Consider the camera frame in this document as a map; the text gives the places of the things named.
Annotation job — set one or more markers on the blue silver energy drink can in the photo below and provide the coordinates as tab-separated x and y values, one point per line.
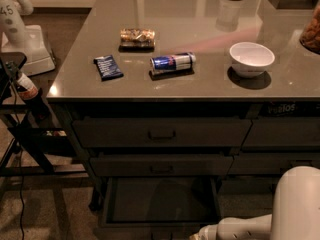
172	63

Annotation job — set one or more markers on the blue snack packet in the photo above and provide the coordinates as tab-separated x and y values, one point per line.
107	68

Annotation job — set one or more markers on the white bowl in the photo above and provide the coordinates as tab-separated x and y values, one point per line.
250	59

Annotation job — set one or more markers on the dark drawer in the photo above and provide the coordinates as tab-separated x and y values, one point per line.
161	132
248	185
281	134
159	208
271	163
161	165

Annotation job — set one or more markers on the golden snack packet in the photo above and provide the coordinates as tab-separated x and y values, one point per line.
137	38

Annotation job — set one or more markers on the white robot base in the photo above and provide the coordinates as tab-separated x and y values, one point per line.
27	39

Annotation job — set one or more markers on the cola bottle red label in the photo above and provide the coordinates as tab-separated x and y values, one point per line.
28	92

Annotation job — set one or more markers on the dark drawer cabinet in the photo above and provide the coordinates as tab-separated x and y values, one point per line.
210	89

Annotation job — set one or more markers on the jar of nuts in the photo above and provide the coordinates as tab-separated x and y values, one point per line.
310	37

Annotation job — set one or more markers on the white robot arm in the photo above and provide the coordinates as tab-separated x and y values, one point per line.
295	214

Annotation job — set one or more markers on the black side table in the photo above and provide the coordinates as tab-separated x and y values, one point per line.
43	141

